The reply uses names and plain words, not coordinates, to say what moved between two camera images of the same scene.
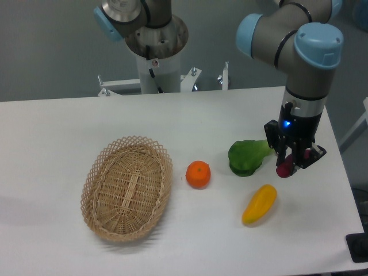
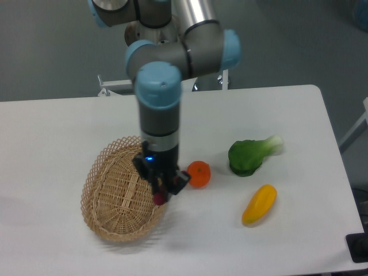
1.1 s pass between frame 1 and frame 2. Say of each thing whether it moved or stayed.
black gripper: moved
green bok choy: stayed
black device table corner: stayed
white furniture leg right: stayed
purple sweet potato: moved
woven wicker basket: stayed
